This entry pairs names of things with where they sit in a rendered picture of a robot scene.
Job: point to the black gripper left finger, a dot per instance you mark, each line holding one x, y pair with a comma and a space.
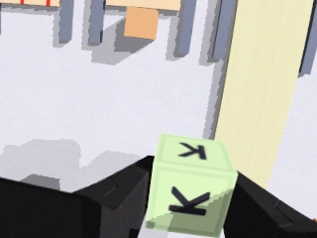
114, 207

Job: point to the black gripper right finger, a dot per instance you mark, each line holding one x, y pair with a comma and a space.
255, 213

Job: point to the light green cube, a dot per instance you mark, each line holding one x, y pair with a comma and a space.
191, 187

